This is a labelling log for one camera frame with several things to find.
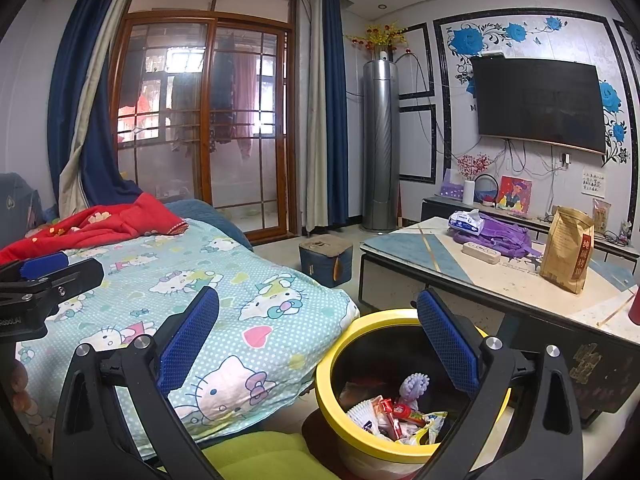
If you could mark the white vase with red flowers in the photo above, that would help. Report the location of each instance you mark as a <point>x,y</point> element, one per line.
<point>468,192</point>

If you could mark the blue and beige curtain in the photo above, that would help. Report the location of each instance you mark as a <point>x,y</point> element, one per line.
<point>334,125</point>
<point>82,75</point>

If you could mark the colourful portrait painting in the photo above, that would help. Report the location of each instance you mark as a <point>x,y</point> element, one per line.
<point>515,195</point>

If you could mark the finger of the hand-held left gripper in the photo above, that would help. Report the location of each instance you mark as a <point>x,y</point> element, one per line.
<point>42,265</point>

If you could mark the yellow trash bin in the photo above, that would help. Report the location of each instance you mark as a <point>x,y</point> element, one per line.
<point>325,395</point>

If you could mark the blue sofa armrest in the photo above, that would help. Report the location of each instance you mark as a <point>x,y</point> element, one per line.
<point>215,220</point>

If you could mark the wooden sliding glass door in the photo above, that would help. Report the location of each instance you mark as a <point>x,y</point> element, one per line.
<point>204,135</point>

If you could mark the brown paper bag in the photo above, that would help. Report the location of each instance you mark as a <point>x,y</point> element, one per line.
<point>565,255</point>

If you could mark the blue storage stool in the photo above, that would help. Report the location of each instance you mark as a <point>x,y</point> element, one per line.
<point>320,265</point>

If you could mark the white foam fruit net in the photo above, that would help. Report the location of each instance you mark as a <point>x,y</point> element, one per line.
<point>362,411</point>

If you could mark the television cabinet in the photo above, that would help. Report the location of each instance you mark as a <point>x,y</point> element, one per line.
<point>435,210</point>

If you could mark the hanging pink garment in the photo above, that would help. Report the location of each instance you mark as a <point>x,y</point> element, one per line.
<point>245,100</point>

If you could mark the cartoon printed blanket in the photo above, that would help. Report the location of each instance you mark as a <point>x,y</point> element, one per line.
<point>200,270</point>

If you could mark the white power strip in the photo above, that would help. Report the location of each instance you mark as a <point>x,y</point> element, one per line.
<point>480,252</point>

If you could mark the coffee table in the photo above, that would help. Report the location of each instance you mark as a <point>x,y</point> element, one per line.
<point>500,280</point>

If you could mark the purple foam fruit net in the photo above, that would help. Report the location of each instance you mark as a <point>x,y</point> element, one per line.
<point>414,387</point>

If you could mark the dark grey bag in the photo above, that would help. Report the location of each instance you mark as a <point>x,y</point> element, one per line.
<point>17,205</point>

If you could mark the round blue ornament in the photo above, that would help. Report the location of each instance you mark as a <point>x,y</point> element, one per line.
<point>487,202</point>

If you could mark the grey standing air conditioner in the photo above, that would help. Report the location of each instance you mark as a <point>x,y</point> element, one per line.
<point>380,150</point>

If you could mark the yellow artificial flowers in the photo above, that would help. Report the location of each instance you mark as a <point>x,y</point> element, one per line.
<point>380,35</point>

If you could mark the purple cloth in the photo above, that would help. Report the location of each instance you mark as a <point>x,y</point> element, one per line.
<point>505,240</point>

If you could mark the green cushion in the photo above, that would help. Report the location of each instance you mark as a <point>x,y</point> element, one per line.
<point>270,460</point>

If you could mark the white tissue pack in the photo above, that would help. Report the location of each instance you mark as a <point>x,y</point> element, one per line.
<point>465,221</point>

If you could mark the clear snack packet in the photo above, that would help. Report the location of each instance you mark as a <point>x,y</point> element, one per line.
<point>601,215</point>

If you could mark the red blanket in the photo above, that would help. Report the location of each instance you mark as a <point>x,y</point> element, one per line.
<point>125,220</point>

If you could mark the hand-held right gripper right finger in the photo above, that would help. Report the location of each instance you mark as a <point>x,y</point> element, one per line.
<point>447,345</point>

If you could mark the person's left hand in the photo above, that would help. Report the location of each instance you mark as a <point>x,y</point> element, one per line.
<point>19,375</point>

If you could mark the red snack wrapper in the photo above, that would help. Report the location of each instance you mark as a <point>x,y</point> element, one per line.
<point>402,412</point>

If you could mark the black television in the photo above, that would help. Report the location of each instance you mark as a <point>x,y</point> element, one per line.
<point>537,102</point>

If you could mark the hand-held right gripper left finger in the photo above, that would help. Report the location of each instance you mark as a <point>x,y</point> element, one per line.
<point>187,342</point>

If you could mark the white wall note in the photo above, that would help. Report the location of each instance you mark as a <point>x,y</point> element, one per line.
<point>593,182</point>

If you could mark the red pot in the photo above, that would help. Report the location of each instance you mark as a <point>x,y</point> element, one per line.
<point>634,307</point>

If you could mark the white wall plug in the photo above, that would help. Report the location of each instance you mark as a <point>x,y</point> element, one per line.
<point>565,159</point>

